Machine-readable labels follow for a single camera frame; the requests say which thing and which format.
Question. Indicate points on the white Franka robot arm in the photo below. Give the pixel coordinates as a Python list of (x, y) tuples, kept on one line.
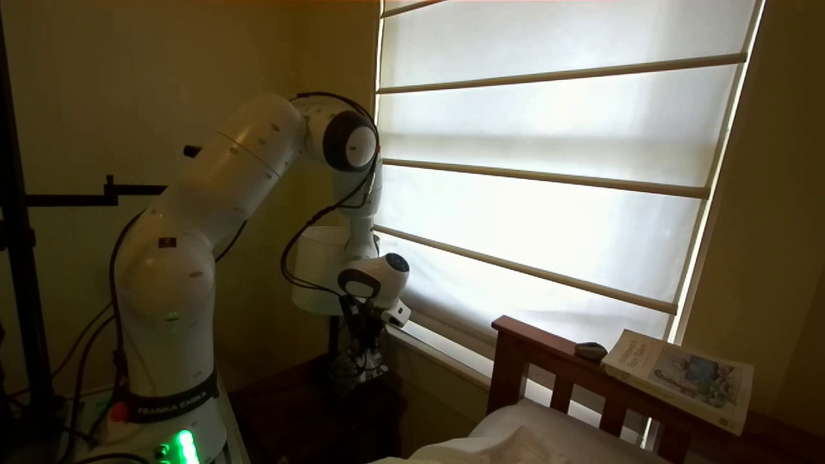
[(196, 223)]

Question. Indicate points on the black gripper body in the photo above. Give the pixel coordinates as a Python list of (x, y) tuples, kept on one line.
[(365, 317)]

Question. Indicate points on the small grey stone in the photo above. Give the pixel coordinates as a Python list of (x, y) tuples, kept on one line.
[(591, 351)]

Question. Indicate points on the brown wooden bed headboard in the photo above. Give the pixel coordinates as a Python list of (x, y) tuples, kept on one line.
[(567, 362)]

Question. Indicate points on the dark wooden nightstand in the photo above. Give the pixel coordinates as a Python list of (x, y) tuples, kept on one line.
[(301, 420)]

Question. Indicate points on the illustrated hardcover book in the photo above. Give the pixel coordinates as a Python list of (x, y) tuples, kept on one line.
[(683, 377)]

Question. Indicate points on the black vertical stand pole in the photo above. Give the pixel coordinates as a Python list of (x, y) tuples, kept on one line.
[(20, 259)]

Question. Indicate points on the white pillow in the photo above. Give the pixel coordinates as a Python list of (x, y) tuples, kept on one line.
[(524, 433)]

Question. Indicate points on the white roman window blind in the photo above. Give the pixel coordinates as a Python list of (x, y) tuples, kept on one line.
[(584, 128)]

